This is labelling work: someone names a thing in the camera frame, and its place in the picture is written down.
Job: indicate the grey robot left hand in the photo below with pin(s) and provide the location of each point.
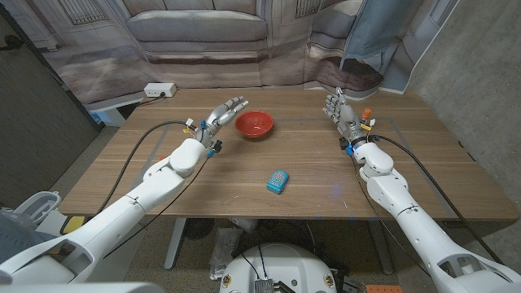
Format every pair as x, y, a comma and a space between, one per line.
217, 120

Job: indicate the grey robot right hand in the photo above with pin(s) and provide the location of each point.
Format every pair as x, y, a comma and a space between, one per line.
348, 120

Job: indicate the red bowl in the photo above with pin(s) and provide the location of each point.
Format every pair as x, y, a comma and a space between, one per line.
254, 122

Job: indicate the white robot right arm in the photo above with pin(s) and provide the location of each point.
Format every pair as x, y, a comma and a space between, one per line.
390, 195

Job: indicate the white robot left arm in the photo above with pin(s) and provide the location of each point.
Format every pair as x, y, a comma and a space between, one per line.
158, 187

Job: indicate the orange capped small bottle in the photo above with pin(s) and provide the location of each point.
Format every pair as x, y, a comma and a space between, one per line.
366, 114

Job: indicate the white power strip box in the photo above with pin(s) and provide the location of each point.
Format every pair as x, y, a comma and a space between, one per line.
159, 89

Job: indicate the printed sofa room backdrop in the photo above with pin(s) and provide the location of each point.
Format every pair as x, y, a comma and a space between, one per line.
203, 40

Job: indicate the blue sponge block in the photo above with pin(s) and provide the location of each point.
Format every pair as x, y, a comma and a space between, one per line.
278, 181

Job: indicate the white plastic device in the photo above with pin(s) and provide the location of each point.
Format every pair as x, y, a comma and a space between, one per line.
244, 224

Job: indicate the black round floor fan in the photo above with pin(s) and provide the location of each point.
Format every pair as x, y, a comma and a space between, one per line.
199, 228

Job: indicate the grey table leg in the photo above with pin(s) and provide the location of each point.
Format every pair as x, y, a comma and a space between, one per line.
175, 244
380, 248

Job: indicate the clear plastic bag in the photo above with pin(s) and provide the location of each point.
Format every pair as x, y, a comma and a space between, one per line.
226, 252

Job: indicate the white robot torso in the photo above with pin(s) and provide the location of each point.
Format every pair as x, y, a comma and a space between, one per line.
277, 264

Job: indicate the orange box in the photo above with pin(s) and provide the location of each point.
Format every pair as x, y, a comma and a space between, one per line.
384, 289

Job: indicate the yellow black object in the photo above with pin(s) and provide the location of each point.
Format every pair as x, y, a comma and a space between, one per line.
74, 224

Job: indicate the white plastic bin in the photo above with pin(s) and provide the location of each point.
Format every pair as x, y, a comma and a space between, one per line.
36, 205

